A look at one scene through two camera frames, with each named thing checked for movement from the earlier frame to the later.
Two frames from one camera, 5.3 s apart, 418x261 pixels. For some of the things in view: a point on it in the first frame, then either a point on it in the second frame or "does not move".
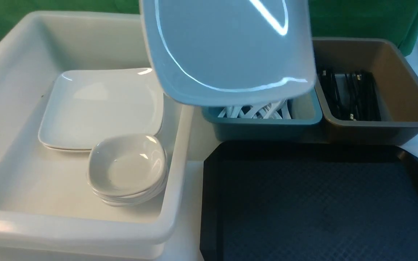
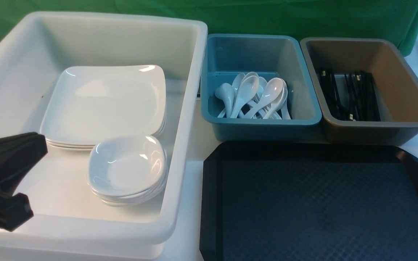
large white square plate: (209, 53) → (88, 103)
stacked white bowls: (126, 170) does not move
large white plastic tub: (35, 204) → (177, 47)
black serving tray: (305, 201) does not move
